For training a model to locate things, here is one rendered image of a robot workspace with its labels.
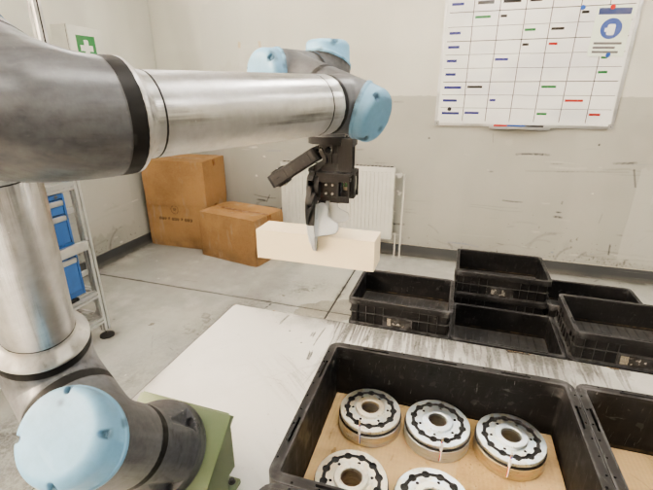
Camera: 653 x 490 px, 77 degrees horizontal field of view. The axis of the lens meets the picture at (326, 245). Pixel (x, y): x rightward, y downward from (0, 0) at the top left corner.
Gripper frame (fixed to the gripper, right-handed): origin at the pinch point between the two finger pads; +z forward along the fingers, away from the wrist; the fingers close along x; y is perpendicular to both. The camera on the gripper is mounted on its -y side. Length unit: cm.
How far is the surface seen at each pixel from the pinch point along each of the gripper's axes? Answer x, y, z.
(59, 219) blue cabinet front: 73, -162, 33
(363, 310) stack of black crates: 69, -5, 55
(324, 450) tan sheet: -25.6, 9.8, 25.9
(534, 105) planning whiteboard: 267, 72, -18
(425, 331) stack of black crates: 69, 20, 59
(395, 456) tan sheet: -23.2, 20.7, 25.8
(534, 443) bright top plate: -17.3, 40.8, 22.6
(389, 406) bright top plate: -16.4, 18.4, 22.6
